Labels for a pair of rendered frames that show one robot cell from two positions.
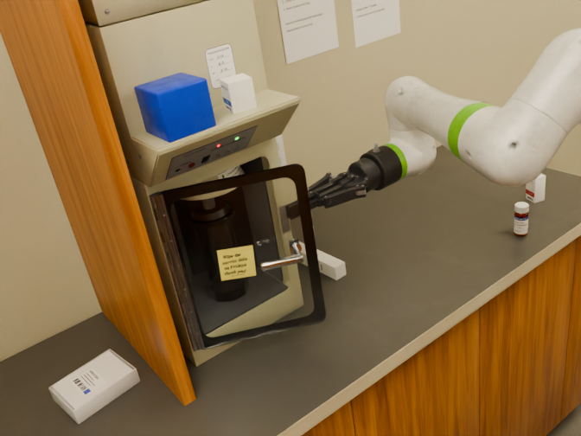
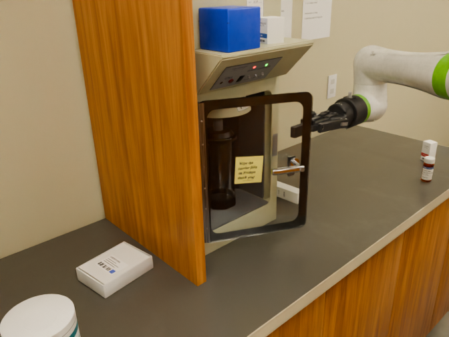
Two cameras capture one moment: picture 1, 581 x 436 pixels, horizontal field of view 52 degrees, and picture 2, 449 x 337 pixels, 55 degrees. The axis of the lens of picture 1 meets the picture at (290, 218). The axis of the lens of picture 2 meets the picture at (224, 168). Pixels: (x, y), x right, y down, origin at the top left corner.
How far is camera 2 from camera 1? 0.41 m
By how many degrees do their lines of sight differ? 9
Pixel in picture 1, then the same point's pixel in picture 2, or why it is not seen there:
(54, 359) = (71, 250)
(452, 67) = not seen: hidden behind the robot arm
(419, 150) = (379, 101)
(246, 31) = not seen: outside the picture
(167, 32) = not seen: outside the picture
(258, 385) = (257, 272)
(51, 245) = (74, 156)
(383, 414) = (341, 305)
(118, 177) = (188, 74)
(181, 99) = (242, 19)
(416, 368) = (365, 270)
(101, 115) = (186, 17)
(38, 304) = (56, 206)
